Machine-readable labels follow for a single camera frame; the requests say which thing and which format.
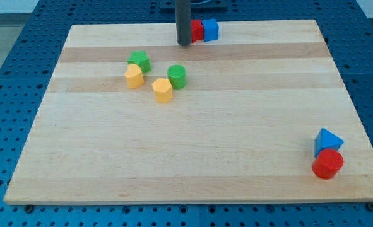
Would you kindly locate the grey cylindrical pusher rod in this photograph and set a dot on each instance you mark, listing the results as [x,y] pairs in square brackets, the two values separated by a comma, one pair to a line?
[183,22]

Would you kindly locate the red star block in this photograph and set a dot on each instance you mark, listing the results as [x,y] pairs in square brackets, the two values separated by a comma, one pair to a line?
[197,30]

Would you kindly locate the blue triangle block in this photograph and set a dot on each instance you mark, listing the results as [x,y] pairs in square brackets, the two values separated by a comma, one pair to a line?
[326,139]

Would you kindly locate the yellow heart block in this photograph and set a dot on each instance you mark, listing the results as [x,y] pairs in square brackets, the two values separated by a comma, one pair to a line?
[134,76]

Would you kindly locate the green cylinder block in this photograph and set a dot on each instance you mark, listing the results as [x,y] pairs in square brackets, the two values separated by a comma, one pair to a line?
[177,76]

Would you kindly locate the light wooden board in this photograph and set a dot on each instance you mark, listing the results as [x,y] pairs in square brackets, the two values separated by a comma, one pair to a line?
[242,130]

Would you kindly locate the yellow hexagon block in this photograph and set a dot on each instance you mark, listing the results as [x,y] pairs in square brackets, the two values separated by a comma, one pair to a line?
[162,90]

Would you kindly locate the blue cube block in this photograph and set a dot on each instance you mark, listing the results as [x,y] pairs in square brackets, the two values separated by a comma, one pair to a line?
[211,29]

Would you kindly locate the red cylinder block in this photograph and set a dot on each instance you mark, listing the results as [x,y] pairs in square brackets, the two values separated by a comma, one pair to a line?
[327,164]

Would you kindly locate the green star block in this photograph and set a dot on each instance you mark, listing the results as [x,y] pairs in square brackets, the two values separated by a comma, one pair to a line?
[141,59]

